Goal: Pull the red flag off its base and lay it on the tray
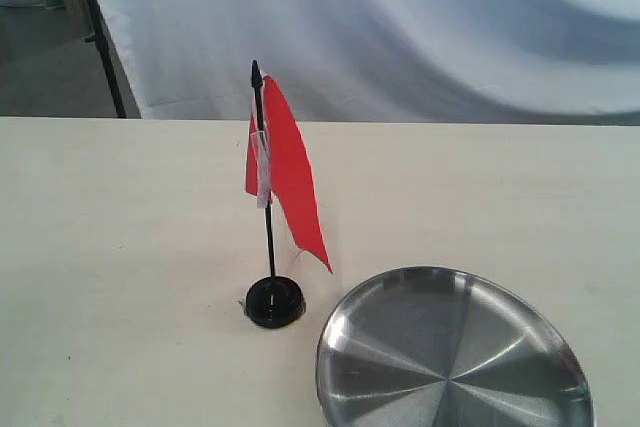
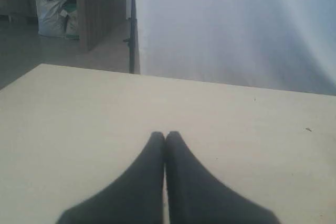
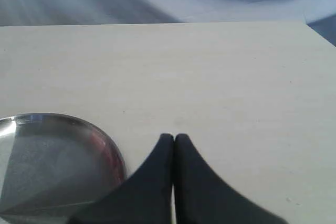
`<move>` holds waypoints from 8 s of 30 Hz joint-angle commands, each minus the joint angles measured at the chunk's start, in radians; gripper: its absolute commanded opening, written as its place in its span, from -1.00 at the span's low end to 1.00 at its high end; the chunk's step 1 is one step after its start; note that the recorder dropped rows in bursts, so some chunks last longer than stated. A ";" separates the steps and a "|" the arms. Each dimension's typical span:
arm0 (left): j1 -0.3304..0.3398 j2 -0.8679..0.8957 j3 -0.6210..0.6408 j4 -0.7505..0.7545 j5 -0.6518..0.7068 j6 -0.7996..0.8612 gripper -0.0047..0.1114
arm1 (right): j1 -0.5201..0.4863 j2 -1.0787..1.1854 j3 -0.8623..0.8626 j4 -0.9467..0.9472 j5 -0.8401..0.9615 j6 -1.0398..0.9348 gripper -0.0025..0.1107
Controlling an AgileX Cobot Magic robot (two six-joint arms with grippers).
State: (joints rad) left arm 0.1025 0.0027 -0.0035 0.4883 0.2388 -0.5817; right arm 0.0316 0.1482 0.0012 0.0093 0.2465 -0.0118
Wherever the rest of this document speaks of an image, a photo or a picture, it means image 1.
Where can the red flag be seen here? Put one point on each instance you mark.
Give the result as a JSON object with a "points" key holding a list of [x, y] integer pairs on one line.
{"points": [[277, 165]]}

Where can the black round flag base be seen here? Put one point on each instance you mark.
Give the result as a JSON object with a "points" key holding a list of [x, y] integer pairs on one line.
{"points": [[274, 302]]}

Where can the round stainless steel plate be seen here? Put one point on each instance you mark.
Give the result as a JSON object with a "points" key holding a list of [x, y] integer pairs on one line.
{"points": [[433, 346]]}

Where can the white backdrop cloth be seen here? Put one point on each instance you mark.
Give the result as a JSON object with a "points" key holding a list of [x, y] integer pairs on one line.
{"points": [[489, 61]]}

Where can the black backdrop stand pole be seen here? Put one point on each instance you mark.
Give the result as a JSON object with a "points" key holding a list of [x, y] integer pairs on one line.
{"points": [[99, 39]]}

